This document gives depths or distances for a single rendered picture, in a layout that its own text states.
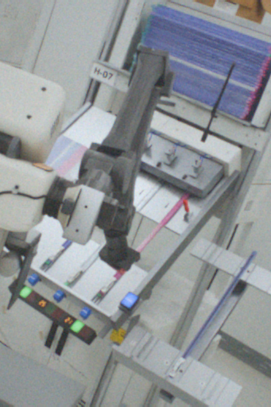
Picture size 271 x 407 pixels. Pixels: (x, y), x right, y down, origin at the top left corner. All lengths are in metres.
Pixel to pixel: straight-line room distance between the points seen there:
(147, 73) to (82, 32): 2.96
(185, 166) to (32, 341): 0.91
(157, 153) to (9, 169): 1.17
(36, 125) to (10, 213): 0.17
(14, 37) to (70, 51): 1.24
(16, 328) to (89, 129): 0.83
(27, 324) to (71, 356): 0.23
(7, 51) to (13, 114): 2.09
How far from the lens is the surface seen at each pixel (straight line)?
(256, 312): 3.95
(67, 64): 4.57
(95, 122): 2.59
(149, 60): 1.63
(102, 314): 2.05
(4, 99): 1.30
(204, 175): 2.27
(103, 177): 1.36
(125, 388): 2.45
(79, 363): 2.54
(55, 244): 2.24
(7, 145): 1.28
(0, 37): 3.31
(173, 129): 2.40
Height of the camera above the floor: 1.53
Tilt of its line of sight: 14 degrees down
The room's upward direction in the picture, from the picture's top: 21 degrees clockwise
